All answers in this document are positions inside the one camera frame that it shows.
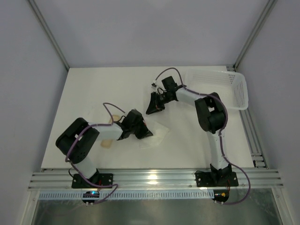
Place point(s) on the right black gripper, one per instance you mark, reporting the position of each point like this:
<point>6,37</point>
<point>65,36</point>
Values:
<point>158,102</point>

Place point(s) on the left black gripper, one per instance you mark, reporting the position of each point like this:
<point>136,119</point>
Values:
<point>139,127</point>

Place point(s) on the white paper napkin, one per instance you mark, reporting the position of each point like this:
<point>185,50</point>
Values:
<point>159,132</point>

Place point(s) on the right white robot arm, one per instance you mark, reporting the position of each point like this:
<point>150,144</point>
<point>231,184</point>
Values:
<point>212,118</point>

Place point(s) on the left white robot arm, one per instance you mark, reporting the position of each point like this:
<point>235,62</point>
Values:
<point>78,139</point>

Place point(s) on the beige utensil case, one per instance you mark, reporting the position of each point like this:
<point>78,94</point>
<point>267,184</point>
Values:
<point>110,140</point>

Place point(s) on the white plastic basket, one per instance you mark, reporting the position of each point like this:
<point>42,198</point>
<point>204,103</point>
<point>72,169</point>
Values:
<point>230,86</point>

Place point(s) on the white slotted cable duct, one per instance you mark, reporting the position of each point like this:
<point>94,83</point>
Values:
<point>128,194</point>

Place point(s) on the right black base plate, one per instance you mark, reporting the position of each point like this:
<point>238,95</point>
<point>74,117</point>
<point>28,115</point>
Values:
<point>209,179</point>

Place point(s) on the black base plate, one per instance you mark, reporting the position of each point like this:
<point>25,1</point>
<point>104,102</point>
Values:
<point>99,179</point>
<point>209,179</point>

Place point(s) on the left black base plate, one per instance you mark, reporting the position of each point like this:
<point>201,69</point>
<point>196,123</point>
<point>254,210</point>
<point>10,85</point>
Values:
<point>99,179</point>

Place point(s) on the right side aluminium rail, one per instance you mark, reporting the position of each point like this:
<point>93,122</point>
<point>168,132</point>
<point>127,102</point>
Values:
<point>253,140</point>

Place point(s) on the aluminium mounting rail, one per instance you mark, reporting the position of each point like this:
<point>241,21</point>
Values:
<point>150,179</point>

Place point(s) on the left aluminium frame post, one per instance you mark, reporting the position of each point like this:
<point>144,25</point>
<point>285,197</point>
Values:
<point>40,18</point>

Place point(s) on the aluminium frame post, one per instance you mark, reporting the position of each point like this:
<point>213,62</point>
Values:
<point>40,18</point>
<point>261,20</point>

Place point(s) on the right aluminium frame post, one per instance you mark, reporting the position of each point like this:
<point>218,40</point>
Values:
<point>261,20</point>

